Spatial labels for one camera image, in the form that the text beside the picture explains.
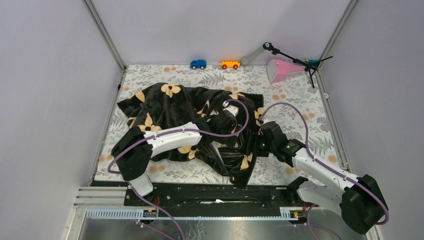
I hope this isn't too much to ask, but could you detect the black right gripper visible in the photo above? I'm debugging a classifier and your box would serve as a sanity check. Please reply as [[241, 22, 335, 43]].
[[239, 130, 276, 158]]

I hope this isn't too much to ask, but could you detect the black floral plush pillowcase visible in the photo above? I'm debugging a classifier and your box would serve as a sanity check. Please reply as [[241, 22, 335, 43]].
[[117, 82, 264, 188]]

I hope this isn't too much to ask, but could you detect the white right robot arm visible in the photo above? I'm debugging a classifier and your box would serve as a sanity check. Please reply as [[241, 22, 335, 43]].
[[255, 121, 388, 235]]

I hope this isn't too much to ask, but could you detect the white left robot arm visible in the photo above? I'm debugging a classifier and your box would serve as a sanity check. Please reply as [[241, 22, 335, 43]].
[[111, 105, 238, 206]]

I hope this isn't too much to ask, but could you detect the orange toy car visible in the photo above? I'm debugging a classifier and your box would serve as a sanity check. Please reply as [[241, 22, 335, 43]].
[[219, 61, 241, 70]]

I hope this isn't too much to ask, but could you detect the blue toy car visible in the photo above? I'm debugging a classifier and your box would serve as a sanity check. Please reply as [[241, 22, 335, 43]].
[[190, 59, 207, 70]]

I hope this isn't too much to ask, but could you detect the grey metal cylinder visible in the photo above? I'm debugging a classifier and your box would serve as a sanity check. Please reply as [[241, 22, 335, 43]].
[[240, 45, 266, 66]]

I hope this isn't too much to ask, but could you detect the pink and white iron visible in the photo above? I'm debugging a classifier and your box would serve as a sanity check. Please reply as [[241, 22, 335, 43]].
[[266, 59, 305, 84]]

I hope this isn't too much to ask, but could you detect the black tripod stand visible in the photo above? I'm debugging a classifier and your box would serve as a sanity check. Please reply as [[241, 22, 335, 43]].
[[262, 42, 333, 88]]

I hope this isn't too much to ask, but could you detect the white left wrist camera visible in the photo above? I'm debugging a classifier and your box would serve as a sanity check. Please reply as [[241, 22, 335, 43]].
[[222, 101, 239, 118]]

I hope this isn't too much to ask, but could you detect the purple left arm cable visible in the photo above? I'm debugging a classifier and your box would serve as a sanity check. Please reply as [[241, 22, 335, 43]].
[[107, 98, 250, 186]]

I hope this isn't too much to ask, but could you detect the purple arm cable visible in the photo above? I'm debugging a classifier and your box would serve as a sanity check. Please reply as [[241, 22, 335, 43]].
[[107, 98, 250, 186], [259, 101, 390, 226]]

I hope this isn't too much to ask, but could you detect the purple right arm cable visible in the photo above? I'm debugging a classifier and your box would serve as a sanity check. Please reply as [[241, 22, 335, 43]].
[[259, 101, 390, 226]]

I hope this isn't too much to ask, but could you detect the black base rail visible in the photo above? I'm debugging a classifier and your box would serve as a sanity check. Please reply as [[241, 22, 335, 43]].
[[124, 183, 311, 219]]

